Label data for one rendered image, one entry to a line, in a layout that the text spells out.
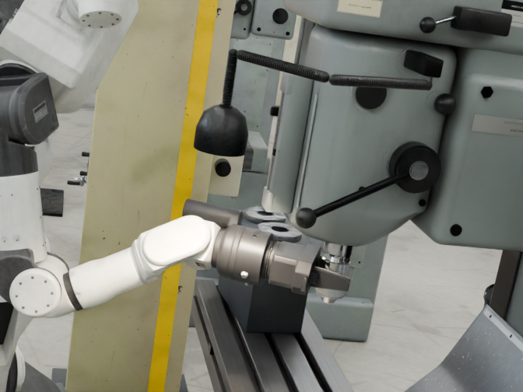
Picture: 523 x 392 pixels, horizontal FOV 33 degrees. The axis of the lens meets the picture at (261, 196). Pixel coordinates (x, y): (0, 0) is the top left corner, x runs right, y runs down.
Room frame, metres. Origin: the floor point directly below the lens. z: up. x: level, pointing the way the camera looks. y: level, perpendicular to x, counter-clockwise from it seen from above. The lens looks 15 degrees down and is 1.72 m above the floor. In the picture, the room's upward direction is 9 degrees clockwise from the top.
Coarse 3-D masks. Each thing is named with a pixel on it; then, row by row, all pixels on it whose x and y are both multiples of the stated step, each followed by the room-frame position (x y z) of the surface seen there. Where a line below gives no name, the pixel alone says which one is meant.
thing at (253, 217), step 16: (256, 208) 1.83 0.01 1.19; (256, 224) 1.76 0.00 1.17; (272, 224) 1.73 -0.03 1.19; (288, 224) 1.79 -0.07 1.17; (288, 240) 1.67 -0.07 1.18; (304, 240) 1.70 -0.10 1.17; (224, 288) 1.79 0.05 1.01; (240, 288) 1.69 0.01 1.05; (256, 288) 1.63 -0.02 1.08; (272, 288) 1.65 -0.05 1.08; (240, 304) 1.68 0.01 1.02; (256, 304) 1.64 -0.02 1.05; (272, 304) 1.65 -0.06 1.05; (288, 304) 1.66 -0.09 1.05; (304, 304) 1.67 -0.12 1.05; (240, 320) 1.67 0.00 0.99; (256, 320) 1.64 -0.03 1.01; (272, 320) 1.65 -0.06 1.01; (288, 320) 1.66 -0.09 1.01
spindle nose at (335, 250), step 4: (324, 244) 1.33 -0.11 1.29; (328, 244) 1.32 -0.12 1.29; (332, 244) 1.32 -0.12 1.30; (324, 248) 1.33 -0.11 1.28; (328, 248) 1.32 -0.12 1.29; (332, 248) 1.32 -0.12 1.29; (336, 248) 1.31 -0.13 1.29; (340, 248) 1.31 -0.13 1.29; (344, 248) 1.32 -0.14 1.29; (352, 248) 1.33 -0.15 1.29; (328, 252) 1.32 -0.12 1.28; (332, 252) 1.32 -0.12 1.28; (336, 252) 1.31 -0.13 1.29; (340, 252) 1.31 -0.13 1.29; (344, 252) 1.32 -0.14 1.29; (352, 252) 1.33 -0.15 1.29; (340, 256) 1.31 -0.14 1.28; (344, 256) 1.32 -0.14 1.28
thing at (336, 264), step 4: (324, 256) 1.34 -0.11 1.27; (328, 256) 1.34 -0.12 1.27; (324, 260) 1.33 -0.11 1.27; (328, 260) 1.32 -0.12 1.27; (332, 260) 1.33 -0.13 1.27; (324, 264) 1.32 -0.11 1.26; (328, 264) 1.32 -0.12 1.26; (332, 264) 1.32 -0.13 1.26; (336, 264) 1.31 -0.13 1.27; (340, 264) 1.32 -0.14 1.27; (344, 264) 1.32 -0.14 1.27; (348, 264) 1.32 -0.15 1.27; (336, 268) 1.31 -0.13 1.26; (340, 268) 1.32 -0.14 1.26; (344, 268) 1.32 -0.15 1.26
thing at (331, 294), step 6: (330, 270) 1.32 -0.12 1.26; (336, 270) 1.31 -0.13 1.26; (342, 270) 1.32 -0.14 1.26; (348, 270) 1.33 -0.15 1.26; (318, 288) 1.33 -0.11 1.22; (318, 294) 1.32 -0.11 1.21; (324, 294) 1.32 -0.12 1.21; (330, 294) 1.31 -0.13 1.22; (336, 294) 1.32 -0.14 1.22; (342, 294) 1.33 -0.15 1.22
